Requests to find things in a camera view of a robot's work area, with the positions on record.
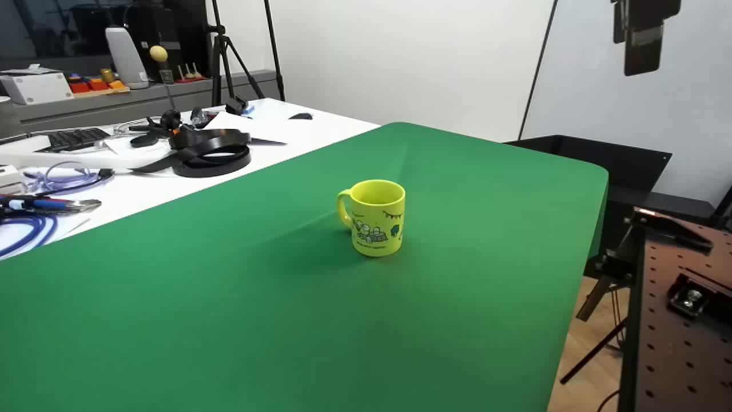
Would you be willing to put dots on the brown perforated board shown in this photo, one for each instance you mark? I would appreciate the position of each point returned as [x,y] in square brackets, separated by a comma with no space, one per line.
[671,357]

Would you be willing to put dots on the green table cloth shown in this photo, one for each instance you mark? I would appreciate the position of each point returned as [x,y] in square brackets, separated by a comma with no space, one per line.
[229,305]

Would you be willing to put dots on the black computer mouse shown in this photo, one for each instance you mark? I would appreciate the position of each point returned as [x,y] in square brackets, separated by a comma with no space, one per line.
[303,114]

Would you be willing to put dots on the black camera tripod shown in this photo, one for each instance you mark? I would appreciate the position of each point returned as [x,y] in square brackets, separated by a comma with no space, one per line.
[221,54]

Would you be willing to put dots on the white upright device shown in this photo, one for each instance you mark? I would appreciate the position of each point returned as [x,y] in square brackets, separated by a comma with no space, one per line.
[127,57]

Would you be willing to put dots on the black stand legs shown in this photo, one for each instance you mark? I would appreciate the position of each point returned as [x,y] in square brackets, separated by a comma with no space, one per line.
[603,297]

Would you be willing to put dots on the black slanted stand pole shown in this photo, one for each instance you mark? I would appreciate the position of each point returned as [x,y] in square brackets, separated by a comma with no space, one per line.
[539,70]

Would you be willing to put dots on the black clamp mount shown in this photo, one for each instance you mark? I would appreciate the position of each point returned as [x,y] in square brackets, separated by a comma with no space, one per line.
[695,297]

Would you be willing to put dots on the yellow ball on stick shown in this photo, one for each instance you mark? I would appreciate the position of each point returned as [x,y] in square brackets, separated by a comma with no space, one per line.
[158,54]

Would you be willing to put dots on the white box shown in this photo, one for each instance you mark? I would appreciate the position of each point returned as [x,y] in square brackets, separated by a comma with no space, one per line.
[36,84]

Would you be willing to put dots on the black keyboard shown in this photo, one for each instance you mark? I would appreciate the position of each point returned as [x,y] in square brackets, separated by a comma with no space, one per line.
[76,137]

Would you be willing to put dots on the thin black pole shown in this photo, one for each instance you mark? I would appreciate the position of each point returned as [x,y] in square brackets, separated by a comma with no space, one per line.
[273,46]

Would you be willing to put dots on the yellow printed mug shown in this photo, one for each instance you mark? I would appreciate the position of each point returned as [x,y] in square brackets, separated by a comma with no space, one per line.
[379,229]

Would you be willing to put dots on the orange red small items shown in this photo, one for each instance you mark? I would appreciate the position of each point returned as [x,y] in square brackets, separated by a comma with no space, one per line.
[94,82]

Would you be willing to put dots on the black hanging device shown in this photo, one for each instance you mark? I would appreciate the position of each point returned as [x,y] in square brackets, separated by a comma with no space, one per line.
[643,35]

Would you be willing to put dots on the grey counter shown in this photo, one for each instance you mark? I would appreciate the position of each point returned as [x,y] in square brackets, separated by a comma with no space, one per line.
[139,102]

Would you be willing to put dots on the wall monitor screen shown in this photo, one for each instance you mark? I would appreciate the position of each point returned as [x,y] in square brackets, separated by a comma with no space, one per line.
[54,25]

